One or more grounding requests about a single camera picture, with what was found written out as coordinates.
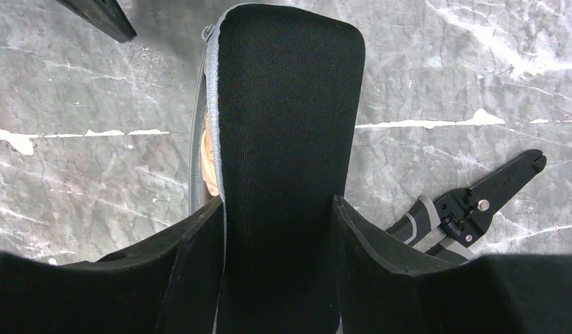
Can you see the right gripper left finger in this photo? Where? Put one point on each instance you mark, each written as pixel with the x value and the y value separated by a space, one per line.
pixel 167 283

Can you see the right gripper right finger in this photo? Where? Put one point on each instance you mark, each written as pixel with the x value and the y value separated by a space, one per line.
pixel 385 286

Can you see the beige umbrella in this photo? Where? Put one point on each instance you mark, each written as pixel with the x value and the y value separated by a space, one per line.
pixel 207 159

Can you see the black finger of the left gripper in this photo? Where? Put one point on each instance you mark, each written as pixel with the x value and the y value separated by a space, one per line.
pixel 105 15

